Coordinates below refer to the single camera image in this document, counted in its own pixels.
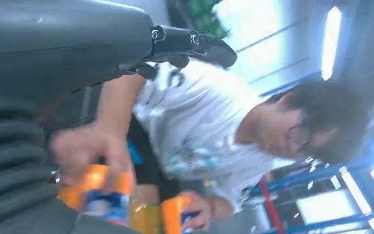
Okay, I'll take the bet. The blue metal rack frame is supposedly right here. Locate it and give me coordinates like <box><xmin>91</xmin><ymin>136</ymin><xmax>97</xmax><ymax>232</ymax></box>
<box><xmin>248</xmin><ymin>161</ymin><xmax>374</xmax><ymax>234</ymax></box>

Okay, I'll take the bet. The red pole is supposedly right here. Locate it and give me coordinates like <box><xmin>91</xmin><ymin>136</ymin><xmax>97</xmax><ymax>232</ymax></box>
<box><xmin>258</xmin><ymin>177</ymin><xmax>286</xmax><ymax>234</ymax></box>

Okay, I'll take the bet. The person's left hand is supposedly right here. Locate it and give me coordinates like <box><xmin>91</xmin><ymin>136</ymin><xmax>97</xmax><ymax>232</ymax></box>
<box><xmin>179</xmin><ymin>191</ymin><xmax>215</xmax><ymax>232</ymax></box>

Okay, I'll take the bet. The orange drink bottle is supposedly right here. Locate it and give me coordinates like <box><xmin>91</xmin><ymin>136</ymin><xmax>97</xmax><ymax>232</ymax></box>
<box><xmin>160</xmin><ymin>195</ymin><xmax>196</xmax><ymax>234</ymax></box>
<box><xmin>56</xmin><ymin>164</ymin><xmax>134</xmax><ymax>227</ymax></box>

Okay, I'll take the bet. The yellow plastic sheet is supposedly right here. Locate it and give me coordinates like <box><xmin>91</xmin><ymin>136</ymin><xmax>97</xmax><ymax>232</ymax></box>
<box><xmin>129</xmin><ymin>200</ymin><xmax>163</xmax><ymax>234</ymax></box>

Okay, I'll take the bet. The person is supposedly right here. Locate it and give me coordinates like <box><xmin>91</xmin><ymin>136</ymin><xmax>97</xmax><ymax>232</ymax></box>
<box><xmin>50</xmin><ymin>59</ymin><xmax>370</xmax><ymax>232</ymax></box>

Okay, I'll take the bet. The green leafy decoration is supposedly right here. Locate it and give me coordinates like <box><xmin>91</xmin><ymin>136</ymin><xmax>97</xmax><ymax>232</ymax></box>
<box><xmin>187</xmin><ymin>0</ymin><xmax>229</xmax><ymax>39</ymax></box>

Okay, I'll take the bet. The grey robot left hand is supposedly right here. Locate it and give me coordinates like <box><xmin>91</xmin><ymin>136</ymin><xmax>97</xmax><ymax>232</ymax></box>
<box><xmin>0</xmin><ymin>0</ymin><xmax>238</xmax><ymax>130</ymax></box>

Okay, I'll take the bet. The person's right hand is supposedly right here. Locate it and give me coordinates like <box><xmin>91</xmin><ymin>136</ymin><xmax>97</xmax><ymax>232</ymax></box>
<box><xmin>50</xmin><ymin>127</ymin><xmax>134</xmax><ymax>191</ymax></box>

